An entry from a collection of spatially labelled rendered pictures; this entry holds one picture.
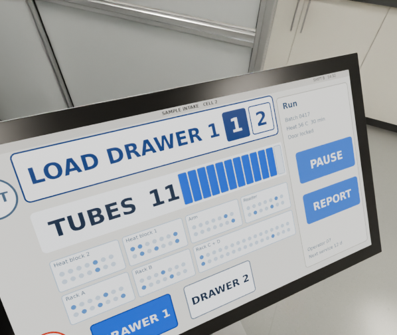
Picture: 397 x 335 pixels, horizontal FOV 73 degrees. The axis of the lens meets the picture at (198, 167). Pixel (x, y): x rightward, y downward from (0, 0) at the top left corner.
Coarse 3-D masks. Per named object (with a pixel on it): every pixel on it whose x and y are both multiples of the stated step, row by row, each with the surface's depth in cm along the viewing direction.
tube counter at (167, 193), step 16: (272, 144) 35; (224, 160) 33; (240, 160) 34; (256, 160) 34; (272, 160) 35; (176, 176) 31; (192, 176) 32; (208, 176) 32; (224, 176) 33; (240, 176) 34; (256, 176) 34; (272, 176) 35; (160, 192) 31; (176, 192) 31; (192, 192) 32; (208, 192) 33; (224, 192) 33; (160, 208) 31; (176, 208) 32
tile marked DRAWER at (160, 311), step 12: (156, 300) 32; (168, 300) 32; (120, 312) 31; (132, 312) 31; (144, 312) 31; (156, 312) 32; (168, 312) 32; (96, 324) 30; (108, 324) 30; (120, 324) 31; (132, 324) 31; (144, 324) 32; (156, 324) 32; (168, 324) 33
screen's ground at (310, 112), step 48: (240, 96) 33; (288, 96) 35; (336, 96) 37; (48, 144) 27; (288, 144) 36; (96, 192) 29; (144, 192) 30; (240, 192) 34; (0, 240) 26; (48, 240) 28; (96, 240) 29; (288, 240) 37; (336, 240) 40; (0, 288) 27; (48, 288) 28
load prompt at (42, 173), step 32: (128, 128) 29; (160, 128) 30; (192, 128) 31; (224, 128) 32; (256, 128) 34; (32, 160) 26; (64, 160) 27; (96, 160) 28; (128, 160) 29; (160, 160) 30; (32, 192) 27; (64, 192) 28
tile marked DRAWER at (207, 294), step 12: (240, 264) 35; (216, 276) 34; (228, 276) 35; (240, 276) 35; (252, 276) 36; (192, 288) 33; (204, 288) 34; (216, 288) 34; (228, 288) 35; (240, 288) 35; (252, 288) 36; (192, 300) 33; (204, 300) 34; (216, 300) 34; (228, 300) 35; (192, 312) 33; (204, 312) 34
